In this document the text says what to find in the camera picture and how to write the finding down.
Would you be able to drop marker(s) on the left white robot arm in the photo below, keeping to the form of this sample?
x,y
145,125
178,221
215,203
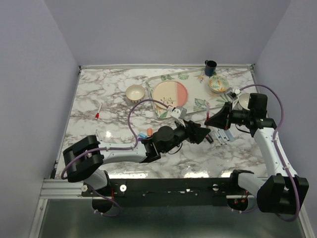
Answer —
x,y
84,158

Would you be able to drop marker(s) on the red cap whiteboard marker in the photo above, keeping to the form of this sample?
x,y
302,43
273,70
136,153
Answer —
x,y
99,110

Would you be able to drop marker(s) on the dark blue mug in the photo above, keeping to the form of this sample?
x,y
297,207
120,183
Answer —
x,y
210,67

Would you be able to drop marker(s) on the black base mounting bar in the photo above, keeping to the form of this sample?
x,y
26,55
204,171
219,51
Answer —
x,y
131,192

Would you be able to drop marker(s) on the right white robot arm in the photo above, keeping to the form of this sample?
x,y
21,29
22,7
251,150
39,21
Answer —
x,y
284,191

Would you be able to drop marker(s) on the light blue highlighter cap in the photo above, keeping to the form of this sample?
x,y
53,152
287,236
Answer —
x,y
141,135

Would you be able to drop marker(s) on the pink red pen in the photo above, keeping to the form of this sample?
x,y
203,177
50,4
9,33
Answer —
x,y
207,111

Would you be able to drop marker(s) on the cream and pink plate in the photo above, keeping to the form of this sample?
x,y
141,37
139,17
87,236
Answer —
x,y
171,93

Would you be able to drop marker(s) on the light blue highlighter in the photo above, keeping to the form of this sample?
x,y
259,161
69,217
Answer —
x,y
230,136

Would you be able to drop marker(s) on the floral rectangular serving tray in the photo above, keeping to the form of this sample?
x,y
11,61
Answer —
x,y
196,83

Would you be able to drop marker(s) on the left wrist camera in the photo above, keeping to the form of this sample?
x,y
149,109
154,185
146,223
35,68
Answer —
x,y
178,113

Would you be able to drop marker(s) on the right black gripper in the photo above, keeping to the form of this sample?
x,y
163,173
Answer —
x,y
220,120

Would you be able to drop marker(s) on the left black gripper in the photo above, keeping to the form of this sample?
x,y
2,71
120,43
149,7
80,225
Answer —
x,y
194,133

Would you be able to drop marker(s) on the blue acrylic marker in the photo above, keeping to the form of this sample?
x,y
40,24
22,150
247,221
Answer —
x,y
219,137

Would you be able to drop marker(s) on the purple highlighter black cap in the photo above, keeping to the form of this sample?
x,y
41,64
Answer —
x,y
210,139

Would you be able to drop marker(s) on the floral yellow rimmed bowl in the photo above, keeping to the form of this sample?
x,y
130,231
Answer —
x,y
218,83

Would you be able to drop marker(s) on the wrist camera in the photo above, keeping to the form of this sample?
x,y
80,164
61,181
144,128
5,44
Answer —
x,y
178,113
233,95

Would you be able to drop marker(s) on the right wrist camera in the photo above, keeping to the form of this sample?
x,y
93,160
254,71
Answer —
x,y
233,95

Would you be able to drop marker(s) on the orange highlighter cap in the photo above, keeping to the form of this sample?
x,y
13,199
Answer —
x,y
149,131

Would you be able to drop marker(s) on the teal rimmed white bowl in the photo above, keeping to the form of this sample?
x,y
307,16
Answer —
x,y
243,101

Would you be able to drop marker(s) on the white bowl blue stripes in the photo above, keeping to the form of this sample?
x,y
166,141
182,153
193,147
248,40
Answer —
x,y
135,93

